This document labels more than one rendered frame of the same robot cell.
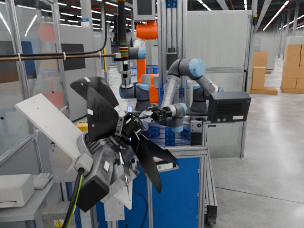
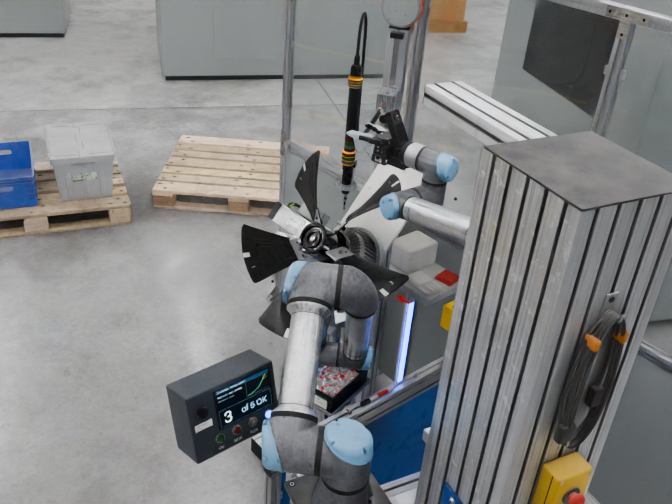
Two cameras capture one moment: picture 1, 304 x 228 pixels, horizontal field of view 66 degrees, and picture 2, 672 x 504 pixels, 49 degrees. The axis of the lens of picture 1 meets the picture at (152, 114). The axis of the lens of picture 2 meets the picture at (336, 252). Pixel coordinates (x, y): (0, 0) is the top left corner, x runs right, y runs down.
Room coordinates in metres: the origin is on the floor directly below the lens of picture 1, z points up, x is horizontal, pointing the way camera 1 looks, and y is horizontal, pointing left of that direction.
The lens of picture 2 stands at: (2.89, -1.26, 2.52)
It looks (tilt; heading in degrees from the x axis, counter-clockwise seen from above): 31 degrees down; 141
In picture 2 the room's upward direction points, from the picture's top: 5 degrees clockwise
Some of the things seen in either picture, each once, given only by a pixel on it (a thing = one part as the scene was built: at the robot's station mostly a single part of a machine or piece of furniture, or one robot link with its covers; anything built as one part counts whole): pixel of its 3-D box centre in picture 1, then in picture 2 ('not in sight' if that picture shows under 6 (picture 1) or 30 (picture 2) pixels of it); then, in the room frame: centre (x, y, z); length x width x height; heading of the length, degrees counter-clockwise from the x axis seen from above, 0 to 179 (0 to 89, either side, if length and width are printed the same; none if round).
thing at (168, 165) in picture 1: (156, 160); (331, 379); (1.41, -0.02, 0.85); 0.22 x 0.17 x 0.07; 108
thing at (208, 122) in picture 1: (218, 122); not in sight; (1.60, -0.48, 1.04); 0.24 x 0.03 x 0.03; 93
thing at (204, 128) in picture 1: (204, 133); not in sight; (1.60, -0.38, 0.96); 0.03 x 0.03 x 0.20; 3
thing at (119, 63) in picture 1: (122, 63); (347, 171); (1.20, 0.14, 1.50); 0.09 x 0.07 x 0.10; 128
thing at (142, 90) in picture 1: (142, 91); not in sight; (2.05, 0.08, 1.20); 0.13 x 0.12 x 0.14; 90
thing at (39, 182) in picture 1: (41, 180); (424, 282); (1.16, 0.63, 0.87); 0.15 x 0.09 x 0.02; 179
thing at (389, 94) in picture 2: not in sight; (387, 99); (0.82, 0.62, 1.54); 0.10 x 0.07 x 0.09; 128
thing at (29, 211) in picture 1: (25, 195); (415, 274); (1.06, 0.68, 0.85); 0.36 x 0.24 x 0.03; 3
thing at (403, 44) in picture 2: not in sight; (376, 230); (0.76, 0.70, 0.90); 0.08 x 0.06 x 1.80; 38
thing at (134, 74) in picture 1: (144, 79); not in sight; (8.65, 0.26, 0.49); 1.27 x 0.88 x 0.98; 158
